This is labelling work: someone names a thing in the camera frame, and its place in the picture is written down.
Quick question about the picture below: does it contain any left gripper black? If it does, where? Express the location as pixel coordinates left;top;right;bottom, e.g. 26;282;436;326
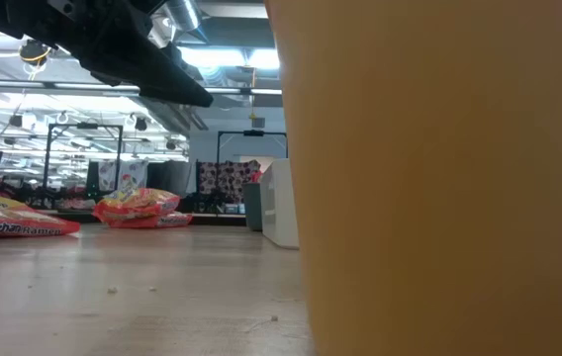
0;0;215;108

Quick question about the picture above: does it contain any orange chicken Maruchan noodle packet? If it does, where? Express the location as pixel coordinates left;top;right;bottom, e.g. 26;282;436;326
0;189;82;240
92;186;182;223
106;211;194;229

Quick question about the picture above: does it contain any yellow plastic bin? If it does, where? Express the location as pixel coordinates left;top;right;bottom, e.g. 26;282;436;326
263;0;562;356

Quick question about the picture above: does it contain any grey hanging cloth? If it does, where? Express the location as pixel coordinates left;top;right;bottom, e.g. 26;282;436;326
147;160;198;199

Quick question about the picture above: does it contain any white hanging cloth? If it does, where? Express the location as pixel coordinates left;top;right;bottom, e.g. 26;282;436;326
97;158;149;193

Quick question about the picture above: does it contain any patterned hanging cloth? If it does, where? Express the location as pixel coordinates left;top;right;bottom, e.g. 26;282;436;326
196;158;262;204

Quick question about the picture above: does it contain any teal plastic bin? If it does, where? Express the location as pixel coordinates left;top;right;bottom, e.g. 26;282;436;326
241;181;264;232

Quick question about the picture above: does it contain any white plastic bin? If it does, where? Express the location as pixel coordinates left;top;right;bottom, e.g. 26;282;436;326
259;157;301;250

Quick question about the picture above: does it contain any silver round ceiling duct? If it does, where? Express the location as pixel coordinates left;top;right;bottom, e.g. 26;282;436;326
154;0;203;34

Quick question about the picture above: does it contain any black metal stand frame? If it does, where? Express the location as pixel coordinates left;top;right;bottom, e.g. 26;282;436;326
216;129;290;164
43;122;125;192

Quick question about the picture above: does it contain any black overhead camera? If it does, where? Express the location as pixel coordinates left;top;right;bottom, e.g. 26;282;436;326
17;38;53;68

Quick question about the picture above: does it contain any grey ceiling rail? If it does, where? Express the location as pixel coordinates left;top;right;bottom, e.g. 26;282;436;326
0;78;283;96

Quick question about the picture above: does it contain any black aluminium table frame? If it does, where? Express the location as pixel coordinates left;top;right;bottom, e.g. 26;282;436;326
52;211;247;227

